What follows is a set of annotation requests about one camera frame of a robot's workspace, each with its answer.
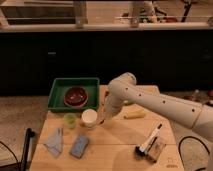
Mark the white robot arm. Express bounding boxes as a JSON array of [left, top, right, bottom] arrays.
[[104, 72, 213, 171]]

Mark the white plastic cup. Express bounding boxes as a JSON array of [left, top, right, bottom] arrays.
[[81, 109, 97, 127]]

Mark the small green plastic cup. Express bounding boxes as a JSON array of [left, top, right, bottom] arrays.
[[63, 113, 76, 129]]

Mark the dark red bowl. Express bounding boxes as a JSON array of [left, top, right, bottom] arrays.
[[64, 86, 88, 108]]

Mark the green plastic tray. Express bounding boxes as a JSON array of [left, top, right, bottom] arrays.
[[48, 77, 99, 113]]

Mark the blue sponge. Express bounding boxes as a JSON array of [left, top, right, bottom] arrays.
[[69, 135, 89, 159]]

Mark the black white brush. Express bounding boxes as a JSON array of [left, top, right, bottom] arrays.
[[135, 124, 162, 157]]

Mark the light blue cloth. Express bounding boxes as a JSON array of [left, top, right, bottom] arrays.
[[44, 128, 63, 158]]

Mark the small brown box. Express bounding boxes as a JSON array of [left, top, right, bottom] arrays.
[[147, 137, 166, 163]]

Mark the black cable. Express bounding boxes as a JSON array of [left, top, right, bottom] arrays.
[[177, 135, 213, 171]]

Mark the black chair frame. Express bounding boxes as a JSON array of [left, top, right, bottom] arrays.
[[0, 128, 35, 171]]

